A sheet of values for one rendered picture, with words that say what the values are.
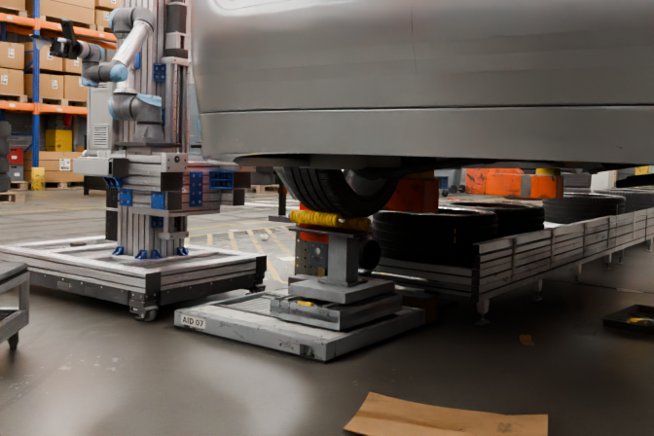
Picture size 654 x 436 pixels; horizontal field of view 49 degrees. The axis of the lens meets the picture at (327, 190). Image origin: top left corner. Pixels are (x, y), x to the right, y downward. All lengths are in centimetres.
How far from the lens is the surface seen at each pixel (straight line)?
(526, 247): 397
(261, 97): 201
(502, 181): 531
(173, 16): 380
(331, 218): 301
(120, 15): 364
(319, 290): 302
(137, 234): 382
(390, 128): 177
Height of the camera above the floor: 79
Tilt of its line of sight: 3 degrees down
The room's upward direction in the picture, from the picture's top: 2 degrees clockwise
